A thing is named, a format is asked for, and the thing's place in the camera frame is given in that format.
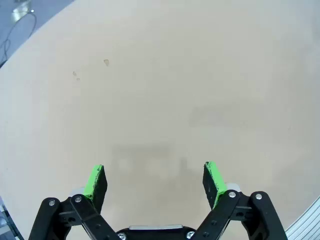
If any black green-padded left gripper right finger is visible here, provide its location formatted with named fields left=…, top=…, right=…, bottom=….
left=194, top=161, right=288, bottom=240

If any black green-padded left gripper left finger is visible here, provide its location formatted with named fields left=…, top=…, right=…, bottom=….
left=28, top=164, right=118, bottom=240

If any aluminium table edge rail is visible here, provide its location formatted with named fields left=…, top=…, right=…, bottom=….
left=284, top=196, right=320, bottom=240

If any black floor cable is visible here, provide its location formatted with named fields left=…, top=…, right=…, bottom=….
left=0, top=11, right=38, bottom=69

